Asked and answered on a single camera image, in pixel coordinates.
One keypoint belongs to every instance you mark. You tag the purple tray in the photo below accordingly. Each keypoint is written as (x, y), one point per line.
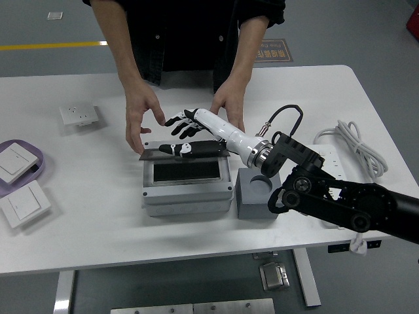
(38, 157)

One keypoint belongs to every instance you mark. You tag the yellow floor tape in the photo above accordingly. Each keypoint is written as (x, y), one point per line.
(49, 45)

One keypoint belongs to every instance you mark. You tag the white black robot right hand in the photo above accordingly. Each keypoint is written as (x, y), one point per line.
(226, 131)

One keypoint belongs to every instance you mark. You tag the grey metal plate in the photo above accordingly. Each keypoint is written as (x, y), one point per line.
(152, 309)

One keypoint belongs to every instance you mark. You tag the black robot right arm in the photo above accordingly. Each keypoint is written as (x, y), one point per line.
(327, 193)

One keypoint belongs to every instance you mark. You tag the white wall socket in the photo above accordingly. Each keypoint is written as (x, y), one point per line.
(78, 114)

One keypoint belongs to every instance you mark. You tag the small metal floor plate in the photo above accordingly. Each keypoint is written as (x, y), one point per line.
(55, 15)

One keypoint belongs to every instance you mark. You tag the brown floor sign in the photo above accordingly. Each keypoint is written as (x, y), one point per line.
(278, 50)

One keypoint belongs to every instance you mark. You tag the white power plug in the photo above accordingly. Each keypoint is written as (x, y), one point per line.
(357, 244)

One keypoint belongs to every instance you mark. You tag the white power strip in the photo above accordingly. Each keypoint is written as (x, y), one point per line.
(330, 157)

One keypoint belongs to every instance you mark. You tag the white table leg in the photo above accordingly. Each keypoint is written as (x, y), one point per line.
(63, 292)
(307, 281)

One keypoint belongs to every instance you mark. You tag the black table control panel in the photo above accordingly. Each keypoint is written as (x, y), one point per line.
(338, 248)

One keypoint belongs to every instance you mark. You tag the person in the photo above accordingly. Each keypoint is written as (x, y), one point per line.
(183, 32)

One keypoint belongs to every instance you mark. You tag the person's right hand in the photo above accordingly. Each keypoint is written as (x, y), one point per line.
(139, 101)

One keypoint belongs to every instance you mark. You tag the person's right forearm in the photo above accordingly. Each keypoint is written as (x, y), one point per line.
(121, 45)

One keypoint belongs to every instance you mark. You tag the grey cube with round hole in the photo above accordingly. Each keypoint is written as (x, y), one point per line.
(252, 202)

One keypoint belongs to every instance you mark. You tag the grey junction box with lid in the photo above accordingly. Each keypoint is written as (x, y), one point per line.
(186, 194)

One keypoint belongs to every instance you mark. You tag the white wall switch panel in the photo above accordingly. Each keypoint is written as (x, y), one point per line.
(13, 162)
(24, 204)

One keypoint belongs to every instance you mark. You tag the red object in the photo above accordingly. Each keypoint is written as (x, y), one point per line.
(413, 21)

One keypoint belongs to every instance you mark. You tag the person's left forearm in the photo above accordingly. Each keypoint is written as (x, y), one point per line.
(247, 52)

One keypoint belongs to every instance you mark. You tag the person's left hand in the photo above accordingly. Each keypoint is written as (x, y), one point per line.
(232, 98)

